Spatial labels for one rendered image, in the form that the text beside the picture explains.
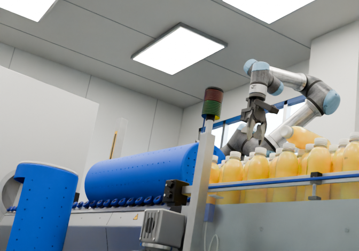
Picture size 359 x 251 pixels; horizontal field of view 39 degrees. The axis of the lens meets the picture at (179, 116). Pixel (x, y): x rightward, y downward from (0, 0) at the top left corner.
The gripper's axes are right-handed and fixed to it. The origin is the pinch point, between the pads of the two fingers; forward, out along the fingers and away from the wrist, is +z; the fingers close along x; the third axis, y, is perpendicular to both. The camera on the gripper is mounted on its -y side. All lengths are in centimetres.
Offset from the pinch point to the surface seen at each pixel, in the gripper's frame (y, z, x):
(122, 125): 164, -41, -28
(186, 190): 6.7, 27.5, 26.1
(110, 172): 82, 13, 19
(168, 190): 14.1, 27.9, 29.1
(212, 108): -22.6, 5.4, 43.3
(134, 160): 62, 8, 18
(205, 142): -22, 17, 43
